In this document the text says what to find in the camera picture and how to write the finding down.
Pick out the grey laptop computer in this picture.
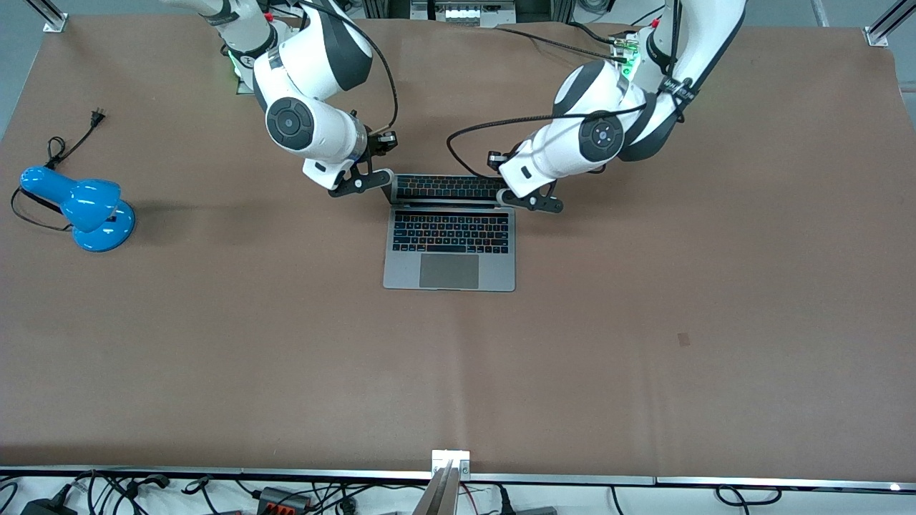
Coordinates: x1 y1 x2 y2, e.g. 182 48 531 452
376 174 524 293

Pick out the grey power strip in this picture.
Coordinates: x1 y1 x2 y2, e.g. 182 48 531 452
410 0 517 28

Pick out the brown table cover sheet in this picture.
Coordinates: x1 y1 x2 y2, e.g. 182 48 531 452
0 14 916 481

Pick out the aluminium corner strut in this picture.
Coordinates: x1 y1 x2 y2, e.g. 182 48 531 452
862 0 916 47
27 0 69 33

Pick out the grey orange connector box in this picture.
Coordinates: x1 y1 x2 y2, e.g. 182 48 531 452
256 486 313 513

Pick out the black power adapter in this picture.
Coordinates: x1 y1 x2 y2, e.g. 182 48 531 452
20 485 78 515

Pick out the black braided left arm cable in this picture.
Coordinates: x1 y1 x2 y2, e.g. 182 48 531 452
447 0 691 180

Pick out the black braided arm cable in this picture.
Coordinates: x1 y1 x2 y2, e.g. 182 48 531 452
297 0 399 137
447 0 691 180

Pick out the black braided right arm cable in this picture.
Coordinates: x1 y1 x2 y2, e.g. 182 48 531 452
297 0 399 137

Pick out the thick black braided cable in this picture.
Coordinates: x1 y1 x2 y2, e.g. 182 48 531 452
494 26 630 64

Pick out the aluminium frame post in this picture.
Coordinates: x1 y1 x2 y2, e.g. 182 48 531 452
515 0 573 24
361 0 412 21

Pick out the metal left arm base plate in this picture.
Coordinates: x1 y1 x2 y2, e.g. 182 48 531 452
612 32 645 79

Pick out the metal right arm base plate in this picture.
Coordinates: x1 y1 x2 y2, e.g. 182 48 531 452
235 43 258 95

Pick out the black base power cable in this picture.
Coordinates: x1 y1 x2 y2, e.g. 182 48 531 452
569 21 634 47

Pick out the black lamp power cord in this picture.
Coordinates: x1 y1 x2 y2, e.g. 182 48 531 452
9 107 108 233

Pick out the white metal bracket plate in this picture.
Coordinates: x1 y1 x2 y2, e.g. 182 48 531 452
432 449 472 479

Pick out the silver table edge rail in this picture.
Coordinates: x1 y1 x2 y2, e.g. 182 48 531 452
0 466 916 493

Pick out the aluminium camera post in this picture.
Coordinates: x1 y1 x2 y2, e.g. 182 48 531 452
411 461 460 515

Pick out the black looped floor cable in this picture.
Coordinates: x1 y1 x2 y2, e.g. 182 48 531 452
716 485 782 507

